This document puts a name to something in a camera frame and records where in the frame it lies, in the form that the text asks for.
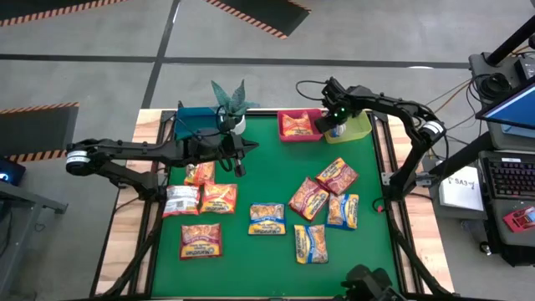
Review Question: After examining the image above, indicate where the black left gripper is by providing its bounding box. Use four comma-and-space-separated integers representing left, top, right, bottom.
183, 135, 260, 178

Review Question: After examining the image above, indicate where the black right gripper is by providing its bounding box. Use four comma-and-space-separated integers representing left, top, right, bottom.
315, 85, 359, 135

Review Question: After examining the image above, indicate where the orange Maruchan noodle packet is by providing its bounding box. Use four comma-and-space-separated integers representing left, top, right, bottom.
183, 161, 217, 187
281, 111, 314, 137
199, 182, 238, 215

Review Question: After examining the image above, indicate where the red Maruchan noodle packet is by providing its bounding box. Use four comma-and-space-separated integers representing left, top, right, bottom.
314, 156, 360, 196
179, 222, 224, 261
287, 176, 330, 222

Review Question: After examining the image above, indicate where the pink plastic bin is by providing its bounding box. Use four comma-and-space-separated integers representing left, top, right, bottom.
277, 108, 325, 143

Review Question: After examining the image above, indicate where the yellow-green plastic bin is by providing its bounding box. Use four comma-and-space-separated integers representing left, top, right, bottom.
324, 109, 373, 145

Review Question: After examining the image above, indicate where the artificial plant in white pot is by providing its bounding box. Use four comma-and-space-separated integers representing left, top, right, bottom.
210, 79, 261, 135

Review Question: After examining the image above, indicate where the teal plastic bin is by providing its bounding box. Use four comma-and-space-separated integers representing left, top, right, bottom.
173, 106, 221, 141

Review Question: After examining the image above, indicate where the white-backed noodle packet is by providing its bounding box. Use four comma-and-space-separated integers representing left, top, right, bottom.
161, 185, 201, 219

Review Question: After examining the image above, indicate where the black hazard-striped floor mat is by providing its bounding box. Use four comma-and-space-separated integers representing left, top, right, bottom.
0, 101, 80, 164
202, 0, 313, 41
0, 0, 130, 28

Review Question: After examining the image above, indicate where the black support bar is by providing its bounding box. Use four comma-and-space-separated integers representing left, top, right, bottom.
430, 131, 498, 181

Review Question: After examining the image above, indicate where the white paper sheet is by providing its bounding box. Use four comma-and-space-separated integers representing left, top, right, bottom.
437, 165, 486, 212

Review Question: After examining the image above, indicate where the grey equipment cart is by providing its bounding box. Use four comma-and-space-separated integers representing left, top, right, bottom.
467, 52, 535, 268

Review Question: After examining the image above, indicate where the laptop with blue screen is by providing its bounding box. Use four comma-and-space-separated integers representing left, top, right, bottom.
475, 79, 535, 141

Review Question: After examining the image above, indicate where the black backlit keyboard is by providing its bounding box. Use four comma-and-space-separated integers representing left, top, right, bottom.
484, 156, 535, 201

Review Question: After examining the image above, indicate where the black power adapter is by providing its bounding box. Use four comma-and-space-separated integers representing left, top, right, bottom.
513, 56, 535, 80

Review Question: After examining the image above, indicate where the red handheld device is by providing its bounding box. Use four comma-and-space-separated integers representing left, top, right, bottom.
502, 205, 535, 233

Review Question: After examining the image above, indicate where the grey desk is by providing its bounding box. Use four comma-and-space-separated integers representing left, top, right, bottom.
0, 156, 69, 289

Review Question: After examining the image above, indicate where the black device with blue light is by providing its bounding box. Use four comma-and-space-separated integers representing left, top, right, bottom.
0, 157, 27, 187

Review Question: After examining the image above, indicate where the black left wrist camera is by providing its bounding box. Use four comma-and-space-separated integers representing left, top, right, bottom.
196, 126, 229, 147

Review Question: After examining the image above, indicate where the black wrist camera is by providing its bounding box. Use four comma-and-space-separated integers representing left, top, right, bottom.
320, 76, 338, 101
196, 126, 229, 147

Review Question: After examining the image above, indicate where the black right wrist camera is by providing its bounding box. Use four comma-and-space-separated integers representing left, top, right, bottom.
320, 76, 338, 101

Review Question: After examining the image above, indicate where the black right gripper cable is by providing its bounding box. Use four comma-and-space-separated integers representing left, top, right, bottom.
294, 79, 331, 102

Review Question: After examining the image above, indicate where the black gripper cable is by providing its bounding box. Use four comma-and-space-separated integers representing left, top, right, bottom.
294, 79, 331, 102
173, 115, 235, 173

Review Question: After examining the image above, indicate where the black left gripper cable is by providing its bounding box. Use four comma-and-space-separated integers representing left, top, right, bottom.
173, 115, 235, 173

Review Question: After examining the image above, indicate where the black coiled cable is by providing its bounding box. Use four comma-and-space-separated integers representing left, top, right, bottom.
478, 73, 513, 101

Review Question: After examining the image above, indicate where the black camera mast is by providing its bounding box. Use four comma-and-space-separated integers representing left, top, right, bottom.
484, 16, 535, 67

